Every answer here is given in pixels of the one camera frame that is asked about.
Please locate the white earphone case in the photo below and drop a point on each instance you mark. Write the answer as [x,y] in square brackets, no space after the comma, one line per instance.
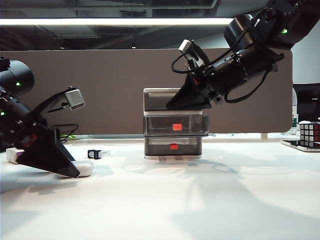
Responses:
[86,168]

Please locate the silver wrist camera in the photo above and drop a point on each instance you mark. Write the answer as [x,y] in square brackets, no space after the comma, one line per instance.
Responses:
[186,47]
[75,100]

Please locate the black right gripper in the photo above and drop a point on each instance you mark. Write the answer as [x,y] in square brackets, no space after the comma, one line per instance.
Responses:
[210,80]

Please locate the white purple tissue pack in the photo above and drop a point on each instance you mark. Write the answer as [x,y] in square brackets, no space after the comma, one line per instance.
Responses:
[11,155]

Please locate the black office chair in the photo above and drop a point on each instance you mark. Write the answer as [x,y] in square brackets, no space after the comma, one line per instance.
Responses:
[307,105]

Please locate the small green labelled bottle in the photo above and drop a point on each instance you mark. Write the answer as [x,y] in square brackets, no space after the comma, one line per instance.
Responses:
[295,122]

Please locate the black left camera bracket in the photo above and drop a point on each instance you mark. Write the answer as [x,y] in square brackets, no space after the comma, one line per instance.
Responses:
[48,100]

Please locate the small black binder clip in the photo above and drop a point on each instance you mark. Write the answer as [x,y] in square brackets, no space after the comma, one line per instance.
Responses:
[93,154]

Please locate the flat white tray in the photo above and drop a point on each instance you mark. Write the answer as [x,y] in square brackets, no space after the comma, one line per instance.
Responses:
[292,144]

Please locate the black camera bracket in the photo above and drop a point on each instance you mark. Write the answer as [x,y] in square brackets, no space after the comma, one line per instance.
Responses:
[202,56]
[48,100]

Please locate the grey three-drawer storage box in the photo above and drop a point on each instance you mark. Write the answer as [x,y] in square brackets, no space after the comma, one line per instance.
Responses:
[162,89]

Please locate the rubik's cube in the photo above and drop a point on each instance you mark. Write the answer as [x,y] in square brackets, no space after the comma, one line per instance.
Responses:
[310,132]

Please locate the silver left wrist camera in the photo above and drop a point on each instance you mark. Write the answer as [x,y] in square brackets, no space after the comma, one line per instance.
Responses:
[75,100]

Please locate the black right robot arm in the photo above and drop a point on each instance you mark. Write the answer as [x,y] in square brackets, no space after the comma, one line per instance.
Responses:
[232,72]

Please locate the black right camera bracket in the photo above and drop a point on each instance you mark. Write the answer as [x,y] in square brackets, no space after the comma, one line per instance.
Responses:
[202,56]

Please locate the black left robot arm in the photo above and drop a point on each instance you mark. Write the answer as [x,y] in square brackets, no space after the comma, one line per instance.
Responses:
[15,75]

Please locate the long ceiling light strip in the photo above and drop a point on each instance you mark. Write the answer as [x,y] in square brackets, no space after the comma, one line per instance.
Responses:
[100,21]

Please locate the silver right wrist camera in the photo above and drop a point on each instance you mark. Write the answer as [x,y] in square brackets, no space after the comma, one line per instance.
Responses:
[186,47]

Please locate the brown desk partition panel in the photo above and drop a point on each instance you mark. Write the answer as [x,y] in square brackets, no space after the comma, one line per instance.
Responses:
[100,100]

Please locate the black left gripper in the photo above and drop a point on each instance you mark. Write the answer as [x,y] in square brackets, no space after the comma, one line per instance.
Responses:
[27,132]

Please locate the white partition foot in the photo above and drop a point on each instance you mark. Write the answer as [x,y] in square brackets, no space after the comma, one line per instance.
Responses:
[264,135]

